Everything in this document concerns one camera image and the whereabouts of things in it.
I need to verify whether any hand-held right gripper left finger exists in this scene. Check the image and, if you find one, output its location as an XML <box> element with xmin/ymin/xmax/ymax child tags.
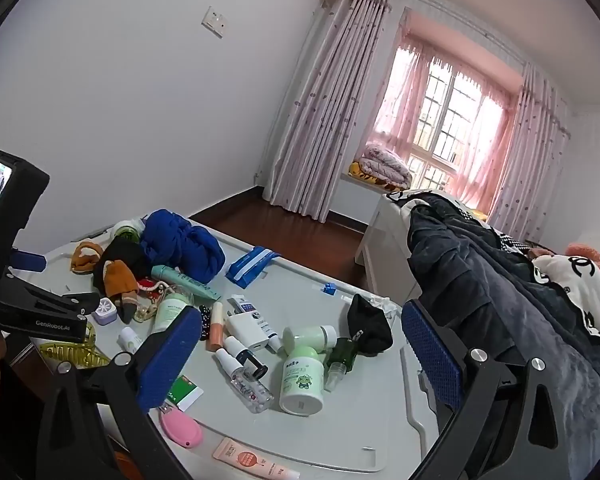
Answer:
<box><xmin>35</xmin><ymin>306</ymin><xmax>203</xmax><ymax>480</ymax></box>

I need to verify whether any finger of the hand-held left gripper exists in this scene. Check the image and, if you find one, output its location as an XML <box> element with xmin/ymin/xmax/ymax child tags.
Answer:
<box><xmin>0</xmin><ymin>272</ymin><xmax>101</xmax><ymax>321</ymax></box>
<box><xmin>10</xmin><ymin>249</ymin><xmax>47</xmax><ymax>272</ymax></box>

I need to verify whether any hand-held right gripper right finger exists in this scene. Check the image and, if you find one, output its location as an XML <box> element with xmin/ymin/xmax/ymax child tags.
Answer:
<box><xmin>401</xmin><ymin>299</ymin><xmax>571</xmax><ymax>480</ymax></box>

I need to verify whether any green white box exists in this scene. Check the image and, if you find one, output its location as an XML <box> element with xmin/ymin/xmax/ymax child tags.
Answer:
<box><xmin>167</xmin><ymin>376</ymin><xmax>204</xmax><ymax>409</ymax></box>

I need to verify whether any pale green bottle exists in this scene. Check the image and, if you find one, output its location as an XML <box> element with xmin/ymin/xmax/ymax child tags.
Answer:
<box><xmin>282</xmin><ymin>325</ymin><xmax>338</xmax><ymax>356</ymax></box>
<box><xmin>150</xmin><ymin>285</ymin><xmax>195</xmax><ymax>336</ymax></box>

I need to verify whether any teal tube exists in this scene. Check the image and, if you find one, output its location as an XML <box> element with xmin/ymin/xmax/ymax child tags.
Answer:
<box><xmin>151</xmin><ymin>265</ymin><xmax>221</xmax><ymax>301</ymax></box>

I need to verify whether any blue cloth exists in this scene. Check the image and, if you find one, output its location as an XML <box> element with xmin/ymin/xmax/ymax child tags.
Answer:
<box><xmin>140</xmin><ymin>209</ymin><xmax>227</xmax><ymax>285</ymax></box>

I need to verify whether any blue striped pouch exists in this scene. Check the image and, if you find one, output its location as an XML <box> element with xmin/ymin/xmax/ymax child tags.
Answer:
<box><xmin>225</xmin><ymin>246</ymin><xmax>280</xmax><ymax>288</ymax></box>

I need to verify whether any small white bottle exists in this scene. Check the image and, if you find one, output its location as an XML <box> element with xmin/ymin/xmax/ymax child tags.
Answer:
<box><xmin>117</xmin><ymin>326</ymin><xmax>145</xmax><ymax>353</ymax></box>

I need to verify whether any purple small container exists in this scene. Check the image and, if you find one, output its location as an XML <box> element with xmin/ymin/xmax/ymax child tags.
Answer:
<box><xmin>91</xmin><ymin>297</ymin><xmax>118</xmax><ymax>325</ymax></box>

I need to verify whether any peach lipstick tube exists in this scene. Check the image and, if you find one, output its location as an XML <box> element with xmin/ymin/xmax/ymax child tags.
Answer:
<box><xmin>206</xmin><ymin>301</ymin><xmax>225</xmax><ymax>352</ymax></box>

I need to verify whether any orange plush scrunchie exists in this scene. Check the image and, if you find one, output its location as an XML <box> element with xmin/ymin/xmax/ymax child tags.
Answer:
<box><xmin>70</xmin><ymin>241</ymin><xmax>104</xmax><ymax>274</ymax></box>

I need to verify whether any pink oval case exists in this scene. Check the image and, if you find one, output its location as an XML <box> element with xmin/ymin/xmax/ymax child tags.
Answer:
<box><xmin>159</xmin><ymin>402</ymin><xmax>203</xmax><ymax>448</ymax></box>

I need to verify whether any black sock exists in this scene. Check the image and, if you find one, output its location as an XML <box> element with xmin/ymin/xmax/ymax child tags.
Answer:
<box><xmin>346</xmin><ymin>294</ymin><xmax>394</xmax><ymax>357</ymax></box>

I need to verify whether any brown plush toy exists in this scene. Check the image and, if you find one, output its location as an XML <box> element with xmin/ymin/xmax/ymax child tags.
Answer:
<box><xmin>103</xmin><ymin>259</ymin><xmax>138</xmax><ymax>323</ymax></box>

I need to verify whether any crumpled white tissue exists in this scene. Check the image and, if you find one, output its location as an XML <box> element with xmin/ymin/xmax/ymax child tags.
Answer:
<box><xmin>370</xmin><ymin>296</ymin><xmax>403</xmax><ymax>318</ymax></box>

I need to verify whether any red knit pouch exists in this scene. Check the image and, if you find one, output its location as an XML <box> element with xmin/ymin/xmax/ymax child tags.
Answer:
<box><xmin>136</xmin><ymin>277</ymin><xmax>173</xmax><ymax>323</ymax></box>

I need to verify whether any white bottle with black cap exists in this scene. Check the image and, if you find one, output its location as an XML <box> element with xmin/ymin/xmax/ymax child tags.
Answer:
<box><xmin>223</xmin><ymin>335</ymin><xmax>270</xmax><ymax>380</ymax></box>

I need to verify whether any dark green bottle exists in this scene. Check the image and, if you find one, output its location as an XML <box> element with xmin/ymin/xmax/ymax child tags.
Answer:
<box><xmin>326</xmin><ymin>337</ymin><xmax>361</xmax><ymax>373</ymax></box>

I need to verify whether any dark grey coat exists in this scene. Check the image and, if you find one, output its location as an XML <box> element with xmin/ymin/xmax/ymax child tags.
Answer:
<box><xmin>402</xmin><ymin>192</ymin><xmax>600</xmax><ymax>461</ymax></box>

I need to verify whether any white tube with blue label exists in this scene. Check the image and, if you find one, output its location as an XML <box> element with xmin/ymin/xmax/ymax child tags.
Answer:
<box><xmin>229</xmin><ymin>296</ymin><xmax>283</xmax><ymax>353</ymax></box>

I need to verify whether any small clear spray bottle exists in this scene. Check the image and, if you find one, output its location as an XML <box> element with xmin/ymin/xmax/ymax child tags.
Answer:
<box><xmin>324</xmin><ymin>362</ymin><xmax>343</xmax><ymax>393</ymax></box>

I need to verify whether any small green jar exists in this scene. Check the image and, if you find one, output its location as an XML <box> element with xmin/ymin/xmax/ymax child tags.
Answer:
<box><xmin>112</xmin><ymin>219</ymin><xmax>146</xmax><ymax>243</ymax></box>

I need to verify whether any white cabinet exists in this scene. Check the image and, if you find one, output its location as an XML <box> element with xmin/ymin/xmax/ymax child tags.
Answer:
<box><xmin>354</xmin><ymin>192</ymin><xmax>421</xmax><ymax>306</ymax></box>

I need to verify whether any peach cream tube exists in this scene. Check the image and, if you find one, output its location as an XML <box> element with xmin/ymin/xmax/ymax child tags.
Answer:
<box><xmin>212</xmin><ymin>436</ymin><xmax>301</xmax><ymax>480</ymax></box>

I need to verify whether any white cartoon print lotion bottle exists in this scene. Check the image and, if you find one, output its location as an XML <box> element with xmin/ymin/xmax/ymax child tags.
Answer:
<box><xmin>279</xmin><ymin>345</ymin><xmax>327</xmax><ymax>417</ymax></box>

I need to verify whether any black and white printed cloth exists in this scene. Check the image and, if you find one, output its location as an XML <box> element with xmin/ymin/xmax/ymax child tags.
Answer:
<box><xmin>530</xmin><ymin>252</ymin><xmax>600</xmax><ymax>361</ymax></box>

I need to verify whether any pink fluffy cloth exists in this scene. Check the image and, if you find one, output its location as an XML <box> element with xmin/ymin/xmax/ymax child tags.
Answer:
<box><xmin>565</xmin><ymin>242</ymin><xmax>600</xmax><ymax>286</ymax></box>

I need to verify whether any yellow striped blanket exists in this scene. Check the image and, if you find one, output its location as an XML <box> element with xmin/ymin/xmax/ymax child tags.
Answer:
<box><xmin>347</xmin><ymin>160</ymin><xmax>381</xmax><ymax>183</ymax></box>

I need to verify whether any folded pink quilt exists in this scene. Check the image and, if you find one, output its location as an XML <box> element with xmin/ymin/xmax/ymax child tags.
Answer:
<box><xmin>362</xmin><ymin>143</ymin><xmax>413</xmax><ymax>189</ymax></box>

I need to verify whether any pink dotted curtain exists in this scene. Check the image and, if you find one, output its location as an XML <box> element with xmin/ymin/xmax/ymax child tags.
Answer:
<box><xmin>490</xmin><ymin>62</ymin><xmax>573</xmax><ymax>246</ymax></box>
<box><xmin>269</xmin><ymin>0</ymin><xmax>396</xmax><ymax>223</ymax></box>

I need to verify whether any white framed window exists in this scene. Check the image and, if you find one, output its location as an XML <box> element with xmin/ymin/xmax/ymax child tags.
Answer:
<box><xmin>405</xmin><ymin>60</ymin><xmax>481</xmax><ymax>191</ymax></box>

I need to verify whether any sheer pink curtain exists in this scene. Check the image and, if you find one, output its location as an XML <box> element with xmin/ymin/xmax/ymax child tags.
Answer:
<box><xmin>370</xmin><ymin>10</ymin><xmax>523</xmax><ymax>211</ymax></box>

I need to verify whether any black beaded hair tie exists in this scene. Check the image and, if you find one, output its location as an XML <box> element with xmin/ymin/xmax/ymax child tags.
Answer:
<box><xmin>196</xmin><ymin>304</ymin><xmax>213</xmax><ymax>342</ymax></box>

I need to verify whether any white wall socket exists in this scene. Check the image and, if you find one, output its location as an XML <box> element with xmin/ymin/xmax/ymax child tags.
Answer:
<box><xmin>201</xmin><ymin>6</ymin><xmax>229</xmax><ymax>38</ymax></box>

